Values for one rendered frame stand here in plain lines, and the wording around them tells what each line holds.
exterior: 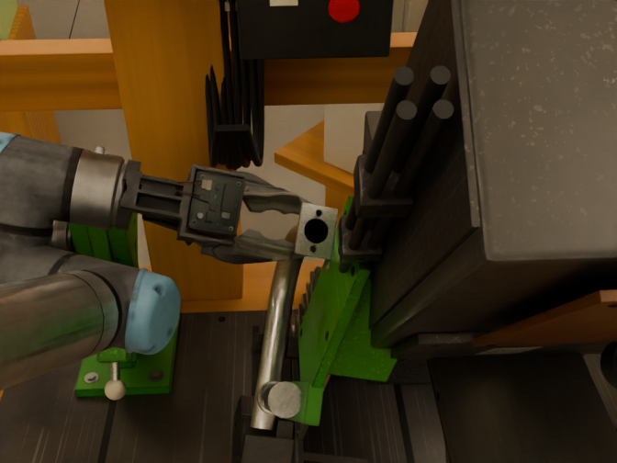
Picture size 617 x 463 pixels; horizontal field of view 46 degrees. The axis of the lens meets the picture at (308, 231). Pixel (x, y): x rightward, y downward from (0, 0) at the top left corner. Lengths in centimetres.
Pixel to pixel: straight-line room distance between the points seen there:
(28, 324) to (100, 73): 60
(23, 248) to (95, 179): 9
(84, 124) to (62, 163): 282
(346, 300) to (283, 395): 16
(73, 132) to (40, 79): 238
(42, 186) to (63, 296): 16
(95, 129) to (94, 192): 277
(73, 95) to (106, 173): 41
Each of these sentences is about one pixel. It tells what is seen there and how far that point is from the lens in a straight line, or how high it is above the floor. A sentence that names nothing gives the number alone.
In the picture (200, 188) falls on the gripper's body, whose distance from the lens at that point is 72.
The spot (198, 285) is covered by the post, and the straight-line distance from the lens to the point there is 119.
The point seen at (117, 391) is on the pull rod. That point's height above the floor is 95.
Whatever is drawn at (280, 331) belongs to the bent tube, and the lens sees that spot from 90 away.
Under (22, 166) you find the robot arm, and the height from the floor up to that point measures 134.
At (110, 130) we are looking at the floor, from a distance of 347.
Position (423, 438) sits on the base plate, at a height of 90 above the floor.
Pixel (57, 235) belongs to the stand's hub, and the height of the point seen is 115.
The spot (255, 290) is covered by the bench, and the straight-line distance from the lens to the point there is 122.
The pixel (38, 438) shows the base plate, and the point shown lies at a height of 90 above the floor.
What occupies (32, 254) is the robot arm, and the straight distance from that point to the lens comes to 74.
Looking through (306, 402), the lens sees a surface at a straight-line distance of 78.
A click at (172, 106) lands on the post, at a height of 124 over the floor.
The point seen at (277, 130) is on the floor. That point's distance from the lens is 335.
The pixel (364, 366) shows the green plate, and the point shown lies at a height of 113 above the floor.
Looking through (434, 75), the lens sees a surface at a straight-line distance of 35.
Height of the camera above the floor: 172
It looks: 39 degrees down
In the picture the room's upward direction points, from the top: straight up
